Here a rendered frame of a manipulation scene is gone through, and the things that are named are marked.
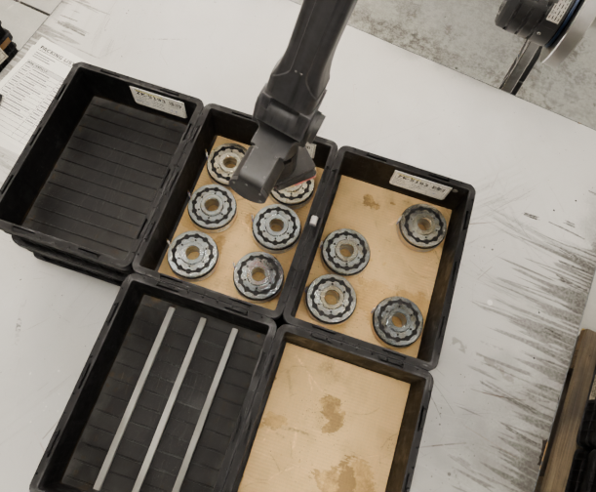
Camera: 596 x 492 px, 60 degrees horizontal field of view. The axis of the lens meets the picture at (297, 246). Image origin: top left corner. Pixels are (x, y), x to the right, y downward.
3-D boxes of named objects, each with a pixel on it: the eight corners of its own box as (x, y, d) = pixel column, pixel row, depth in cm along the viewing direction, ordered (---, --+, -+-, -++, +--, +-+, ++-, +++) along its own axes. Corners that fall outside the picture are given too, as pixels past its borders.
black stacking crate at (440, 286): (334, 170, 120) (340, 144, 109) (456, 209, 118) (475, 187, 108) (279, 332, 106) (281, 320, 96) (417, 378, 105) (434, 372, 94)
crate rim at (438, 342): (338, 148, 111) (340, 143, 108) (473, 190, 109) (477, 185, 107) (279, 323, 97) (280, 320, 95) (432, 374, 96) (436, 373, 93)
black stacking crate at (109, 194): (94, 94, 122) (77, 61, 112) (211, 131, 121) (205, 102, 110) (11, 241, 109) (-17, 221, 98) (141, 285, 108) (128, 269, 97)
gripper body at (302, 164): (315, 173, 82) (319, 149, 75) (258, 196, 81) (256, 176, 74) (298, 140, 84) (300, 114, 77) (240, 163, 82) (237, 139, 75)
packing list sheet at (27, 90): (36, 34, 140) (35, 33, 140) (109, 67, 138) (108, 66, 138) (-42, 127, 129) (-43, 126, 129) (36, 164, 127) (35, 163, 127)
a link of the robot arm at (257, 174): (329, 109, 65) (268, 76, 65) (289, 184, 61) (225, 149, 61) (309, 150, 76) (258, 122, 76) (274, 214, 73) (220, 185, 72)
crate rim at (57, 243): (79, 66, 113) (76, 59, 111) (207, 106, 112) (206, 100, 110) (-14, 225, 100) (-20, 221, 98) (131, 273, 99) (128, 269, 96)
